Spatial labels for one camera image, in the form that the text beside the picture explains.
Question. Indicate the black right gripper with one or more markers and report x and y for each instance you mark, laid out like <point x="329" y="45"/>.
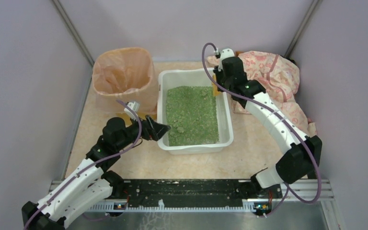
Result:
<point x="221" y="82"/>

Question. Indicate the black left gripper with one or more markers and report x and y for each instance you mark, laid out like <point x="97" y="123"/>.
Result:
<point x="149" y="127"/>

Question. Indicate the yellow plastic litter scoop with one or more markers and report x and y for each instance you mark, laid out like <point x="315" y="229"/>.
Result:
<point x="215" y="90"/>

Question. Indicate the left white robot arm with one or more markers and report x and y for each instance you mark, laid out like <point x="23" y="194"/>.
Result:
<point x="92" y="181"/>

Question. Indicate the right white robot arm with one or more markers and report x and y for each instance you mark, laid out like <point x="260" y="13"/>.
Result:
<point x="301" y="153"/>

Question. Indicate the green cat litter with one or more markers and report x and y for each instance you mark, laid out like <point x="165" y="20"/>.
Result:
<point x="192" y="114"/>

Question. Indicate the white plastic litter box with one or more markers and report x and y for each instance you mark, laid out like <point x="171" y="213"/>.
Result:
<point x="170" y="79"/>

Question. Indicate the cream pink cartoon cloth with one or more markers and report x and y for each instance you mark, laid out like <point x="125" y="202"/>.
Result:
<point x="281" y="78"/>

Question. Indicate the yellow bin with pink bag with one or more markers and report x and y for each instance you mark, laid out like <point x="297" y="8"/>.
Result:
<point x="125" y="74"/>

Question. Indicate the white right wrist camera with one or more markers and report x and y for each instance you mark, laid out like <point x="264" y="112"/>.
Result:
<point x="224" y="53"/>

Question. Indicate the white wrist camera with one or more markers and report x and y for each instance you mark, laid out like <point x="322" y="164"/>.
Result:
<point x="131" y="109"/>
<point x="224" y="53"/>

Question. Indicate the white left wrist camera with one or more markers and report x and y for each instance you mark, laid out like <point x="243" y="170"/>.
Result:
<point x="131" y="109"/>

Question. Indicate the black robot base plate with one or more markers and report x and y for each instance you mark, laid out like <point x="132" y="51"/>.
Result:
<point x="191" y="193"/>

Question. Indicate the aluminium frame rail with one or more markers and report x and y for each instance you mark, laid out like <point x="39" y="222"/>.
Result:
<point x="305" y="188"/>

